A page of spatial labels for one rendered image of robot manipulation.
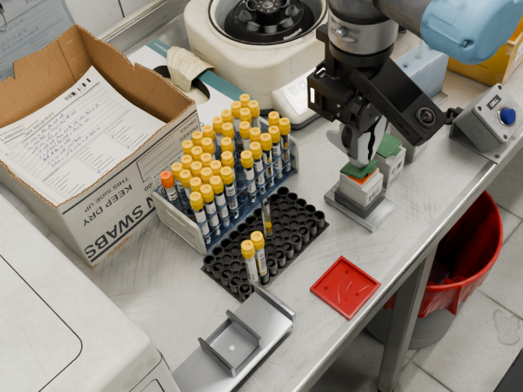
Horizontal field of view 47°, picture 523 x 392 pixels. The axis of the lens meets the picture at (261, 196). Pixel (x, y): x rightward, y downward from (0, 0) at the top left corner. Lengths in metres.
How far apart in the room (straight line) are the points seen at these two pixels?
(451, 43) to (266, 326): 0.41
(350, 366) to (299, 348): 0.94
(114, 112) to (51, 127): 0.10
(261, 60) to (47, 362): 0.60
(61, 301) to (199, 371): 0.27
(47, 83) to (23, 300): 0.57
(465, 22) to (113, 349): 0.38
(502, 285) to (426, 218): 1.02
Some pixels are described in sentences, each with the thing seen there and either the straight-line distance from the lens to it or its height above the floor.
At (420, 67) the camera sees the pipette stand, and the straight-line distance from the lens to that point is 0.97.
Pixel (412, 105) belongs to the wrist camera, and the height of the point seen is 1.12.
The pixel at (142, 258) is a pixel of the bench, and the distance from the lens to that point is 0.89.
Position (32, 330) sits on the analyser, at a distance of 0.53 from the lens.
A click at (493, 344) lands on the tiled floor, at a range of 1.82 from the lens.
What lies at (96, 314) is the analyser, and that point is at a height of 1.17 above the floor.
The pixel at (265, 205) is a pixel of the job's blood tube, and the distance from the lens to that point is 0.78.
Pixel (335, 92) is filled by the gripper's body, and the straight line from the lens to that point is 0.72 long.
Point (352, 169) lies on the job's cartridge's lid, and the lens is 0.84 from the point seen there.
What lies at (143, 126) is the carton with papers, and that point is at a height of 0.94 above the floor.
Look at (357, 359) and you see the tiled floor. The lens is 1.74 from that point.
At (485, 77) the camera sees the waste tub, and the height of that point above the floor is 0.89.
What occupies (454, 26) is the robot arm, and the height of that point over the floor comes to 1.29.
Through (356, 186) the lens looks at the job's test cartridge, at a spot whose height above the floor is 0.95.
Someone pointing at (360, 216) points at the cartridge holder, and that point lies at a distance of 0.88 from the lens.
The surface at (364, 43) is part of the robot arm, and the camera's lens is 0.65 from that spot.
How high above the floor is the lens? 1.61
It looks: 53 degrees down
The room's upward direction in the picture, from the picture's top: 7 degrees counter-clockwise
